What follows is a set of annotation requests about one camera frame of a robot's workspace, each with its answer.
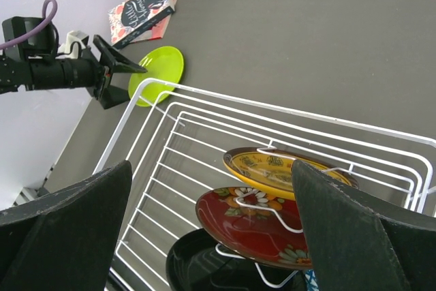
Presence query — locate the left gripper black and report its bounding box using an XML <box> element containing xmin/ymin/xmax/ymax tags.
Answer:
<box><xmin>88</xmin><ymin>35</ymin><xmax>147</xmax><ymax>110</ymax></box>

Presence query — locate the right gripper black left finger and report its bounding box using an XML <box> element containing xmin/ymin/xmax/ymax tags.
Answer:
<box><xmin>1</xmin><ymin>160</ymin><xmax>132</xmax><ymax>290</ymax></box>

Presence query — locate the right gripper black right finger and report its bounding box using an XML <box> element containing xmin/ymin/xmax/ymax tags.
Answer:
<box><xmin>292</xmin><ymin>160</ymin><xmax>435</xmax><ymax>290</ymax></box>

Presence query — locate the lime green plate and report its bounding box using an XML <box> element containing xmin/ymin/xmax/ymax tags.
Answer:
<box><xmin>127</xmin><ymin>46</ymin><xmax>184</xmax><ymax>107</ymax></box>

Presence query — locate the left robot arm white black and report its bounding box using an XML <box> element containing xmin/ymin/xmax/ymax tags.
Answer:
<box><xmin>1</xmin><ymin>23</ymin><xmax>146</xmax><ymax>109</ymax></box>

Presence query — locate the blue white patterned bowl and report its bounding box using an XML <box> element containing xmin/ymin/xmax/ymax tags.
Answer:
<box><xmin>304</xmin><ymin>269</ymin><xmax>320</xmax><ymax>291</ymax></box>

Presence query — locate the pink book underneath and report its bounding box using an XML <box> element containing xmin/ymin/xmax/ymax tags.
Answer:
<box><xmin>132</xmin><ymin>15</ymin><xmax>171</xmax><ymax>43</ymax></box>

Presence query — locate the Little Women book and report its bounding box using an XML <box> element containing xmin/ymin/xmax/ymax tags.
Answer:
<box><xmin>108</xmin><ymin>0</ymin><xmax>175</xmax><ymax>50</ymax></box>

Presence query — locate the red floral plate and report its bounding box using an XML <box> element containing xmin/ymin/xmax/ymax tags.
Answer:
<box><xmin>196</xmin><ymin>187</ymin><xmax>312</xmax><ymax>270</ymax></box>

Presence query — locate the yellow patterned plate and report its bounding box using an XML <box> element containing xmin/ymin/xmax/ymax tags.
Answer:
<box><xmin>223</xmin><ymin>147</ymin><xmax>358</xmax><ymax>200</ymax></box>

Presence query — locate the black plate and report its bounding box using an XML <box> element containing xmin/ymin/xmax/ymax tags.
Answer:
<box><xmin>166</xmin><ymin>229</ymin><xmax>312</xmax><ymax>290</ymax></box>

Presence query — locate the white wire dish rack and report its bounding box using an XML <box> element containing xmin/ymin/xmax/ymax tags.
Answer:
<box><xmin>95</xmin><ymin>78</ymin><xmax>435</xmax><ymax>290</ymax></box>

